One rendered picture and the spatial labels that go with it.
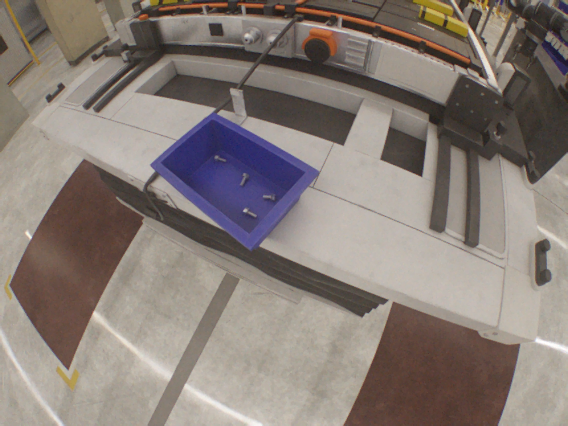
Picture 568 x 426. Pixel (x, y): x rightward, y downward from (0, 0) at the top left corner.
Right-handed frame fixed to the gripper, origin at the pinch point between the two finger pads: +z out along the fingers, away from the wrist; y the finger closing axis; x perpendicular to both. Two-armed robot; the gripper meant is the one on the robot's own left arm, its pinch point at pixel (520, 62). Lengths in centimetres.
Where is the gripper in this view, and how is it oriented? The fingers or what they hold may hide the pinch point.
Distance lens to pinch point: 165.8
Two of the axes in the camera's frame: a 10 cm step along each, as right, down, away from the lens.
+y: 8.3, 4.8, -2.7
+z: 0.2, 4.6, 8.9
